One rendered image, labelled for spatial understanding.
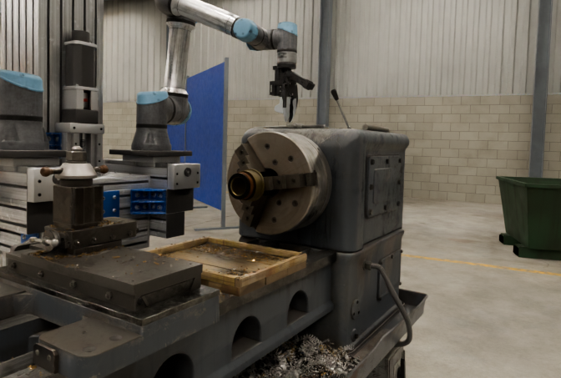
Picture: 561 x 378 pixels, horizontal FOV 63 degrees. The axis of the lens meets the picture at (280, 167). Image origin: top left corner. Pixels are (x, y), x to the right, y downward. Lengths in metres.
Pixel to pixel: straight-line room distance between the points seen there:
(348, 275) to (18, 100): 1.10
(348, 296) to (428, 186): 9.87
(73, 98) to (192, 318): 1.06
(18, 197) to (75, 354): 0.77
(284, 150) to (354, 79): 10.49
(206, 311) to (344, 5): 11.69
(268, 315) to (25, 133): 0.86
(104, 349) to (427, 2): 11.46
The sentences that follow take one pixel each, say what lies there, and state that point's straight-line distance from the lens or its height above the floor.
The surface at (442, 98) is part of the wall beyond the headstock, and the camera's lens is 11.31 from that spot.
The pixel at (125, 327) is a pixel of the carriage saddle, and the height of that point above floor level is 0.90.
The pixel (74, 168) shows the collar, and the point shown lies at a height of 1.14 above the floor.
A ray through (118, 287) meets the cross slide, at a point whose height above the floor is 0.96.
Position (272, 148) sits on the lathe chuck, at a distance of 1.37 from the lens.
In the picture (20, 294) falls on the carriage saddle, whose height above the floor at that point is 0.90.
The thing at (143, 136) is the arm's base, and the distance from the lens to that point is 1.78.
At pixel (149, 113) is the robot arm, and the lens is 1.78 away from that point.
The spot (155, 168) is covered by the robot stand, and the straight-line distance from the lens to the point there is 1.72.
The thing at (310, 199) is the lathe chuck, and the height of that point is 1.04.
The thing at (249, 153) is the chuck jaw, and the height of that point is 1.17.
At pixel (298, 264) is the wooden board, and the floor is 0.88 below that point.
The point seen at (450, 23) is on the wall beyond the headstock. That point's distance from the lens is 11.65.
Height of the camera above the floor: 1.20
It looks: 3 degrees down
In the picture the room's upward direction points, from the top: 2 degrees clockwise
